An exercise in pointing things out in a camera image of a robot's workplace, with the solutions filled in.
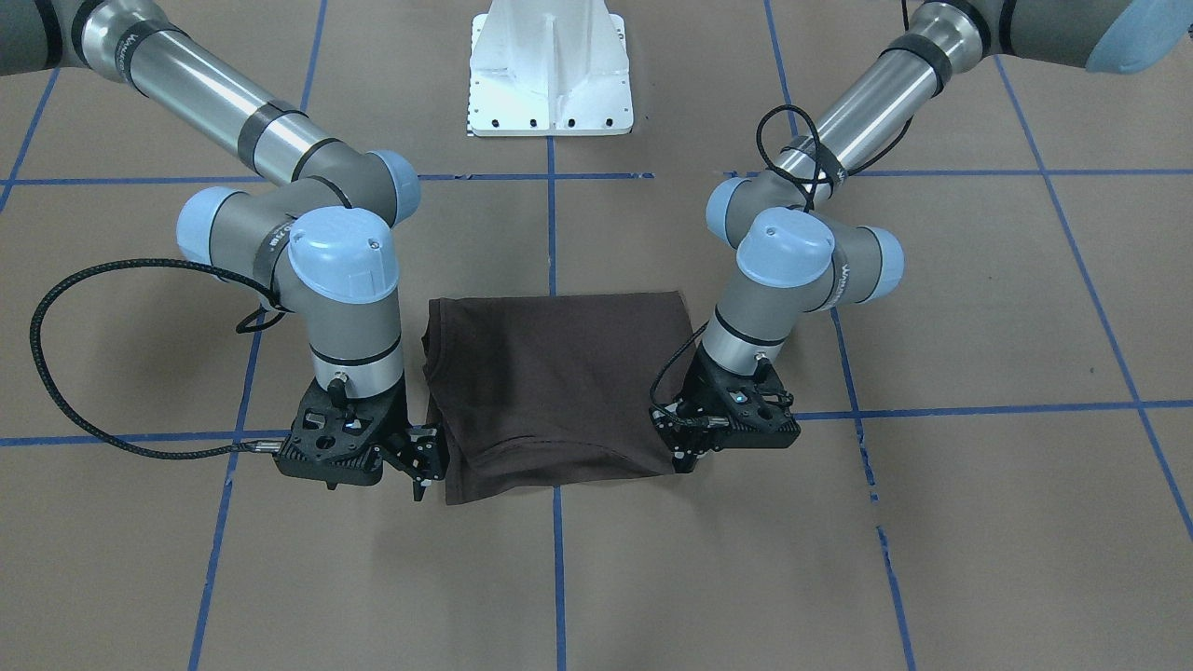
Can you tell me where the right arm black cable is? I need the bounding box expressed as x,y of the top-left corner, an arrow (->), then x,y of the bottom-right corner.
30,259 -> 299,461

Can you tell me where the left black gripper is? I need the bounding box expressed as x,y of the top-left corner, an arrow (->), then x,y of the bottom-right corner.
651,401 -> 713,474

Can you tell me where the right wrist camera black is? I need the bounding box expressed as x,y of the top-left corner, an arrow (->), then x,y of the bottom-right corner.
273,378 -> 409,488

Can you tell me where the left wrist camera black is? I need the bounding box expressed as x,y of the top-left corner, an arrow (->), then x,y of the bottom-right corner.
684,353 -> 802,453

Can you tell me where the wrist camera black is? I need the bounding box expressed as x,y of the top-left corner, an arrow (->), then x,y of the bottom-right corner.
273,378 -> 409,488
684,353 -> 802,453

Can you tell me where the brown paper table cover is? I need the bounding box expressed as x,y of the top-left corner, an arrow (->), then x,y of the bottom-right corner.
1,1 -> 1192,670

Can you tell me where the brown t-shirt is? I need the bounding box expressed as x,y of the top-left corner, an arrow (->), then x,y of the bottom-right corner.
422,293 -> 692,505

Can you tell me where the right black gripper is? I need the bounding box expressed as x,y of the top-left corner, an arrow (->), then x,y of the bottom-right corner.
382,424 -> 449,501

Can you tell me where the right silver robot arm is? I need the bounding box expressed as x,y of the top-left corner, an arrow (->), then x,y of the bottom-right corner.
4,1 -> 450,500

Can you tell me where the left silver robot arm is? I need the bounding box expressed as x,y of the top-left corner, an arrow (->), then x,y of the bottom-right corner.
638,1 -> 1189,500

